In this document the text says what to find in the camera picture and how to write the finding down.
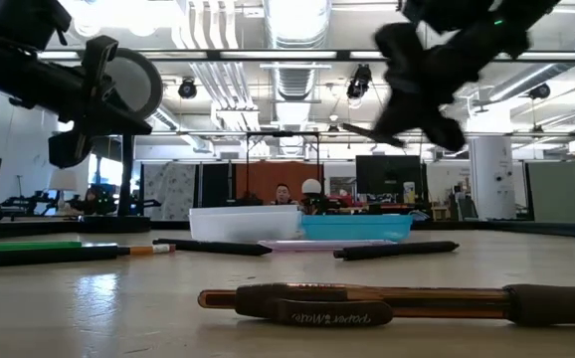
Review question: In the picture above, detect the white shade table lamp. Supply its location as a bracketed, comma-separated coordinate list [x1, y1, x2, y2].
[48, 168, 79, 210]

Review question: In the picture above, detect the grey-green partition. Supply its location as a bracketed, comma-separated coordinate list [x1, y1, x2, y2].
[524, 161, 575, 223]

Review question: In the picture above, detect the silver ceiling air duct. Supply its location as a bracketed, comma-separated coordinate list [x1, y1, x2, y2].
[262, 0, 333, 100]

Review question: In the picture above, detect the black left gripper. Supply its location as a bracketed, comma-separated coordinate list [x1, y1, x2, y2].
[23, 35, 153, 169]

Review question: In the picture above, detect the green marker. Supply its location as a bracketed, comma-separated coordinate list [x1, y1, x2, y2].
[0, 241, 84, 252]

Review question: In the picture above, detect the black monitor screen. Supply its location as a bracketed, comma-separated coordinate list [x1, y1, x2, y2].
[355, 154, 423, 203]

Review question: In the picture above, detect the patterned grey partition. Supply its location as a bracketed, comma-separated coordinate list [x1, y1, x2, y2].
[141, 162, 198, 222]

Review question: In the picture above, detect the black desk lamp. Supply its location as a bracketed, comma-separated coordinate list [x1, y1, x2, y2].
[79, 47, 164, 234]

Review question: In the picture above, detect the brown Paper Mate pen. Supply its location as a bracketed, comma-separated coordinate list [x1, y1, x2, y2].
[197, 281, 575, 328]

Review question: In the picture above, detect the black pen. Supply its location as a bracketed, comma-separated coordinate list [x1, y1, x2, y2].
[332, 241, 461, 262]
[152, 238, 274, 258]
[0, 244, 132, 270]

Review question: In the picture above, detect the black partition panel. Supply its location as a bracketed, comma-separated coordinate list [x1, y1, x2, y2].
[200, 162, 232, 208]

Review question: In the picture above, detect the teal plastic box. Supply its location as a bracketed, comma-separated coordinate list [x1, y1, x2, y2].
[299, 214, 414, 243]

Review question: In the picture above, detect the clear plastic supply box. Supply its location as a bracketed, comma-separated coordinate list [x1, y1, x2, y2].
[189, 205, 304, 244]

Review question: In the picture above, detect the white round pillar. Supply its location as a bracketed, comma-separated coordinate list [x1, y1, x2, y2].
[468, 134, 517, 221]

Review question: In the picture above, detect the black aluminium table frame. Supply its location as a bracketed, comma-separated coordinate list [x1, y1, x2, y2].
[0, 217, 575, 241]

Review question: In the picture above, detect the orange-brown partition wall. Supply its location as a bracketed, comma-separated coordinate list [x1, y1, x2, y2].
[234, 161, 324, 206]

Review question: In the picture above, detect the black overhead crossbar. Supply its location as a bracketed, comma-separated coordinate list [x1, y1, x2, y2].
[38, 48, 575, 64]

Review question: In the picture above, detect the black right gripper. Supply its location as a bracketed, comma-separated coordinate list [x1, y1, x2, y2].
[341, 22, 530, 152]

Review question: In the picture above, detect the person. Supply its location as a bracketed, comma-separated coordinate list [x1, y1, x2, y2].
[83, 187, 101, 215]
[270, 183, 299, 207]

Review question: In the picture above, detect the black metal stand frame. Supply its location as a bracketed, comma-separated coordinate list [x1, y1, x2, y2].
[245, 131, 321, 200]

